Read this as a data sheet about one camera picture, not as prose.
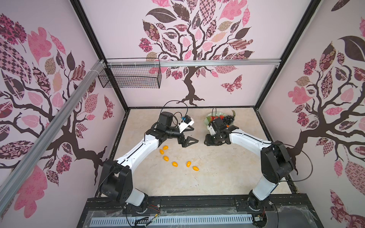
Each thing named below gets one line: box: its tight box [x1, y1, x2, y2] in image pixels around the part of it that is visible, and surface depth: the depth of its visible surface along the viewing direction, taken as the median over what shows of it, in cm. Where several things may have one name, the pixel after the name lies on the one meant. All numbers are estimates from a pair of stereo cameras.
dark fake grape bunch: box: [222, 114, 235, 125], surface depth 105 cm
